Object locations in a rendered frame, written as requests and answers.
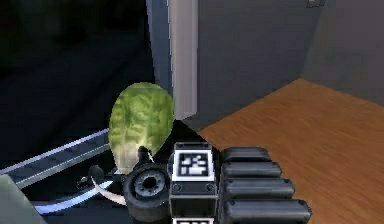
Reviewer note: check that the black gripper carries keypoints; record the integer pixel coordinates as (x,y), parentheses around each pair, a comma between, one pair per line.
(149,183)

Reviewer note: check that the green lettuce head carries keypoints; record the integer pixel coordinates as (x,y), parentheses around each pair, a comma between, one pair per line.
(141,120)

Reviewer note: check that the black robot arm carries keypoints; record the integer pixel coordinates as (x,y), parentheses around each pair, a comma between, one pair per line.
(253,190)

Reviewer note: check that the dark open fridge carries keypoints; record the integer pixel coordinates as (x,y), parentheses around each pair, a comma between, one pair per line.
(66,83)

